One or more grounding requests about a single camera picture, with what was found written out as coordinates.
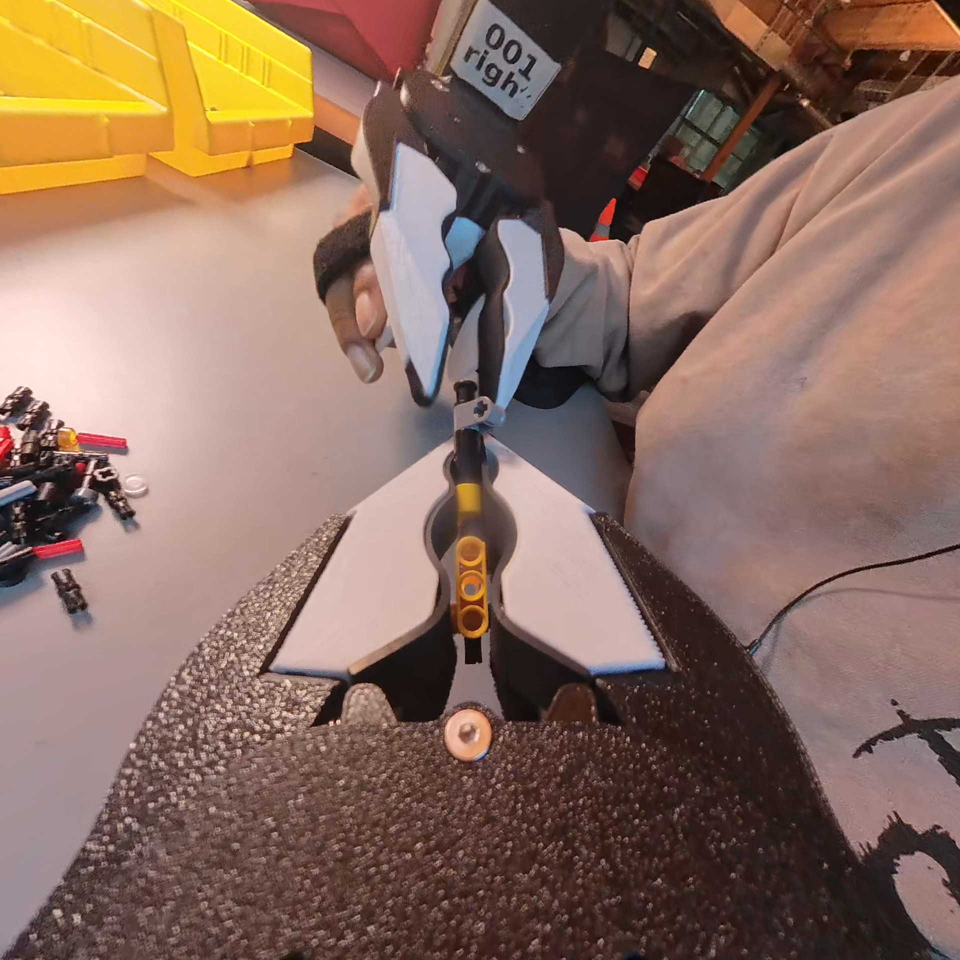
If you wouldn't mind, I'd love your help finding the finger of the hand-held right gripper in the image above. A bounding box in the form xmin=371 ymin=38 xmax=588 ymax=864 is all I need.
xmin=371 ymin=142 xmax=460 ymax=408
xmin=477 ymin=217 xmax=554 ymax=411

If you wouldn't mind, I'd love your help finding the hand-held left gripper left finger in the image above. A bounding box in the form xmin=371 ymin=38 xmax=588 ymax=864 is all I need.
xmin=268 ymin=438 xmax=460 ymax=710

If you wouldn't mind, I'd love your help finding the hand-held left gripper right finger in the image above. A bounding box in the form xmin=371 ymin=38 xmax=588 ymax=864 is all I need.
xmin=483 ymin=436 xmax=669 ymax=710

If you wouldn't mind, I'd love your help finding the yellow beam assembly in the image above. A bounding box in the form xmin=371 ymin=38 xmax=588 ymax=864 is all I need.
xmin=448 ymin=382 xmax=496 ymax=665

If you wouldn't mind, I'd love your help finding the pile of small building pieces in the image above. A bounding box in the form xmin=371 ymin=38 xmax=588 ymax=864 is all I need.
xmin=0 ymin=386 xmax=147 ymax=616

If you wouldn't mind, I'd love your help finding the yellow storage bin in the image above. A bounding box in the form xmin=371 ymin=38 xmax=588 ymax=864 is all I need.
xmin=142 ymin=0 xmax=316 ymax=179
xmin=0 ymin=0 xmax=177 ymax=196

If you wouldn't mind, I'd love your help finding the person's right forearm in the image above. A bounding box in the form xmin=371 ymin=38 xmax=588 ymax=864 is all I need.
xmin=528 ymin=78 xmax=960 ymax=410

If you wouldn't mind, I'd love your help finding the person's right hand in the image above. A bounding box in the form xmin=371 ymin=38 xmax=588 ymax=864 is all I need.
xmin=327 ymin=257 xmax=394 ymax=385

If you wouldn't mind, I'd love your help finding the black office chair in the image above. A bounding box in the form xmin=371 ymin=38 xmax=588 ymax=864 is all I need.
xmin=540 ymin=52 xmax=699 ymax=241

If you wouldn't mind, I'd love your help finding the adjacent grey table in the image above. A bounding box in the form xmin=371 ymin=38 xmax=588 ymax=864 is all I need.
xmin=292 ymin=45 xmax=406 ymax=181

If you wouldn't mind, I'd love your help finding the red bag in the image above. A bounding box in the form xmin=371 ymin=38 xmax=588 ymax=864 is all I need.
xmin=251 ymin=0 xmax=444 ymax=80

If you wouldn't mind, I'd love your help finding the person's beige sweatshirt torso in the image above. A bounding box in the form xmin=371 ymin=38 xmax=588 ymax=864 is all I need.
xmin=622 ymin=300 xmax=960 ymax=960

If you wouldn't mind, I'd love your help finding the black earphone cable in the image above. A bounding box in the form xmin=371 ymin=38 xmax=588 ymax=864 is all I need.
xmin=746 ymin=543 xmax=960 ymax=654

